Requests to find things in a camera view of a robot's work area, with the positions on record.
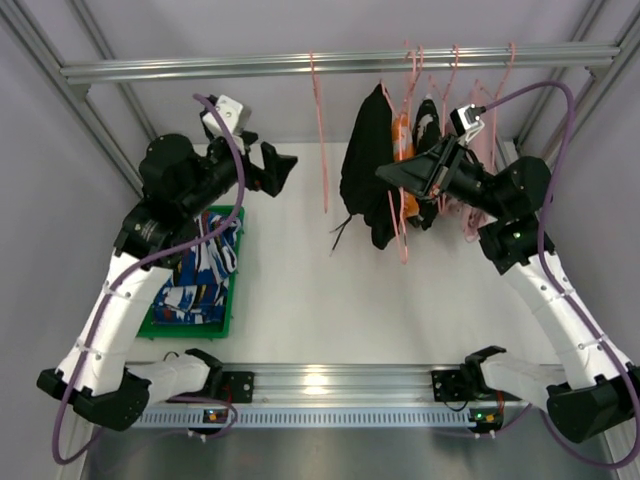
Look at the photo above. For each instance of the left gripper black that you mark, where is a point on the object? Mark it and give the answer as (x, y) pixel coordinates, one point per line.
(255, 167)

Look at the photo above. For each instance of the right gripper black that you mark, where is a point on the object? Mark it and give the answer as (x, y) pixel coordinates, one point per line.
(441, 170)

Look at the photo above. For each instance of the blue patterned trousers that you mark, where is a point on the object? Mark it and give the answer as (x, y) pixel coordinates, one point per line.
(198, 290)

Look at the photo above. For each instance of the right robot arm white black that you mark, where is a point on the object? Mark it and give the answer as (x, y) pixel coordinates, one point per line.
(598, 385)

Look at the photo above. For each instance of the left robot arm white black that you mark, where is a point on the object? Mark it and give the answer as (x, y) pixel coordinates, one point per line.
(178, 185)

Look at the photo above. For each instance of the orange white trousers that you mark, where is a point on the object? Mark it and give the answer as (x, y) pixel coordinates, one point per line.
(403, 149)

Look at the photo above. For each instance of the black white patterned trousers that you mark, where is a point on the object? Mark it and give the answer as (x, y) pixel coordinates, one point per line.
(426, 134)

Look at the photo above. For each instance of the pink trousers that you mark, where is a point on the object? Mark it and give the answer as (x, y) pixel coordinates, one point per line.
(483, 144)

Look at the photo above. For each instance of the green plastic tray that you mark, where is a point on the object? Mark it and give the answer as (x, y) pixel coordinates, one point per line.
(151, 331)

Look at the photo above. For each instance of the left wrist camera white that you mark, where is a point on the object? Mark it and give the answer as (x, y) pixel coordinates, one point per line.
(234, 114)

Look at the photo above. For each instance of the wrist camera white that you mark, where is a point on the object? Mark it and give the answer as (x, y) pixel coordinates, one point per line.
(234, 114)
(467, 122)

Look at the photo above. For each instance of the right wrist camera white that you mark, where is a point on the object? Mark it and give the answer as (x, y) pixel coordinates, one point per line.
(467, 122)

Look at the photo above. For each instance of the aluminium hanging rail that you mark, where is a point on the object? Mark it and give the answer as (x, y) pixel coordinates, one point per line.
(571, 54)

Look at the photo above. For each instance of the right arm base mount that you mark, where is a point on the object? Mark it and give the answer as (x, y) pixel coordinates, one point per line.
(460, 385)

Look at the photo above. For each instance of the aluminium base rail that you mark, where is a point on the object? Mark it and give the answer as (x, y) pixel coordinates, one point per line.
(340, 385)

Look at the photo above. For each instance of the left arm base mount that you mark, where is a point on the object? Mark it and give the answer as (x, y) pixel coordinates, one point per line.
(230, 386)

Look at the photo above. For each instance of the grey slotted cable duct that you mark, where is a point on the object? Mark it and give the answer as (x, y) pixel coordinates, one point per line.
(315, 417)

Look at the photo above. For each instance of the aluminium frame right posts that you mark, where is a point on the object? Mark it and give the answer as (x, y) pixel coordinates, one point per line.
(612, 23)

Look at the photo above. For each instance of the aluminium frame posts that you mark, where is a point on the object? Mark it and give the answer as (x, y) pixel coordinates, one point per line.
(612, 23)
(31, 36)

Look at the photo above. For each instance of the aluminium frame left posts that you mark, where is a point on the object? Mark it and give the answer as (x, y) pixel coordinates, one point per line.
(31, 36)

